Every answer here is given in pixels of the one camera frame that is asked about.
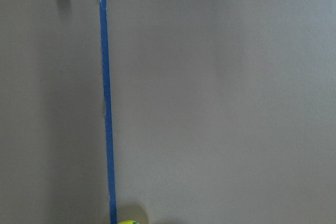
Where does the yellow lemon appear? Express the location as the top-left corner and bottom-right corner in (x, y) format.
(118, 220), (140, 224)

